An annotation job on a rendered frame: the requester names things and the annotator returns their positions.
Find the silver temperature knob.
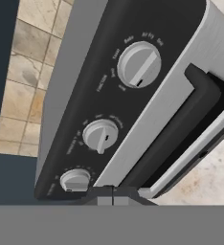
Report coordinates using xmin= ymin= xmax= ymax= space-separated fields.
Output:
xmin=81 ymin=119 xmax=120 ymax=155

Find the silver toaster oven door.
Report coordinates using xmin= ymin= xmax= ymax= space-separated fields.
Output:
xmin=137 ymin=100 xmax=224 ymax=200

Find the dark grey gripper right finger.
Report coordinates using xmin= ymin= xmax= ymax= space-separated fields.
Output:
xmin=112 ymin=186 xmax=159 ymax=207

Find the silver and black toaster oven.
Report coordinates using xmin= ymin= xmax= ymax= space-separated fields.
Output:
xmin=34 ymin=0 xmax=224 ymax=202

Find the silver timer knob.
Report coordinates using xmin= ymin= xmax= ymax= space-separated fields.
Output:
xmin=58 ymin=168 xmax=92 ymax=193

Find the large silver function knob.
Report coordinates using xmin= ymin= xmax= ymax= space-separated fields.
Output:
xmin=116 ymin=40 xmax=163 ymax=89

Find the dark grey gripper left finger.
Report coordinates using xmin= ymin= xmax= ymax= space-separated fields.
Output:
xmin=73 ymin=186 xmax=114 ymax=207

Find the black toaster oven door handle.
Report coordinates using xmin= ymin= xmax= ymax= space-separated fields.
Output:
xmin=122 ymin=62 xmax=223 ymax=189

